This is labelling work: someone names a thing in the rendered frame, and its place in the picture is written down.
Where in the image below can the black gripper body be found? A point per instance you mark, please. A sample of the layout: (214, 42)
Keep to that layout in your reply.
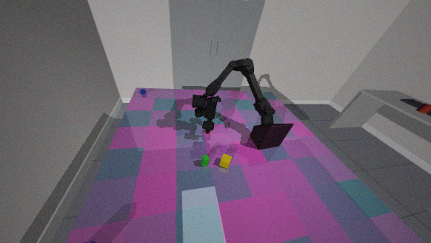
(209, 125)

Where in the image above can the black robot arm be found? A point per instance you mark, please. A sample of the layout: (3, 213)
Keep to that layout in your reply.
(247, 69)

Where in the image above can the yellow block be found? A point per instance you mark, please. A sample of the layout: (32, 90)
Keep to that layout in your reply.
(225, 161)

